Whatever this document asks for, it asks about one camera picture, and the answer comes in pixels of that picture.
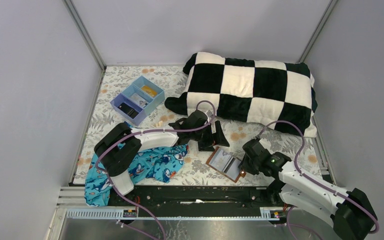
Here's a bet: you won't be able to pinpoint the brown leather card holder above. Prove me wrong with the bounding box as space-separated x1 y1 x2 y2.
206 147 247 183

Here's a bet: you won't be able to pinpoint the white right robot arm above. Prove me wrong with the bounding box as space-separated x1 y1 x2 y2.
241 139 379 240

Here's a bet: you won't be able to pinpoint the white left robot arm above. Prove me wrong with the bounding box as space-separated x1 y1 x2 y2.
94 110 230 196

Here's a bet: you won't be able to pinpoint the gold card in box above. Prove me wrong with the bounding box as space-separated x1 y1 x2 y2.
141 85 158 98

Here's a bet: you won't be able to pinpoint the silver card in box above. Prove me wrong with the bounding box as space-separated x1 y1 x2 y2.
129 93 149 108

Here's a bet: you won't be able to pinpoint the black card in box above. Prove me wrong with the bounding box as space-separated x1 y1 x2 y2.
118 102 139 119

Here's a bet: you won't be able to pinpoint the floral patterned table cloth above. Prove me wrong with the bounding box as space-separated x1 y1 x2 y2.
72 66 329 186

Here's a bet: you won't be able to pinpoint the blue shark print shorts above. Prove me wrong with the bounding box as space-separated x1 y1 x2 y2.
84 144 189 207

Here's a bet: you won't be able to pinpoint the blue three-compartment organizer box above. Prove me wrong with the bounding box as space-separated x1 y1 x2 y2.
110 76 166 126

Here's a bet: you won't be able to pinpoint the black white checkered pillow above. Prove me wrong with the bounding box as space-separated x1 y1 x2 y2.
164 52 318 138

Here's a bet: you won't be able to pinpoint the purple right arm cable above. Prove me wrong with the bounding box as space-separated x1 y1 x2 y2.
255 120 380 240

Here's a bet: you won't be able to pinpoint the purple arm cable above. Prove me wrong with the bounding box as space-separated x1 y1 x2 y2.
255 120 380 240
94 99 217 240

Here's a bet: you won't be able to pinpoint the perforated metal cable tray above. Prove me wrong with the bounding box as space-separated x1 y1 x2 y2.
66 205 280 221

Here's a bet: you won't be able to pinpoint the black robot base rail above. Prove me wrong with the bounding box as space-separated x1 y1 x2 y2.
112 184 279 220

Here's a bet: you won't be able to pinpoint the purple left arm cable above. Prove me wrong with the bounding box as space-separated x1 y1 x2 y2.
94 99 217 240

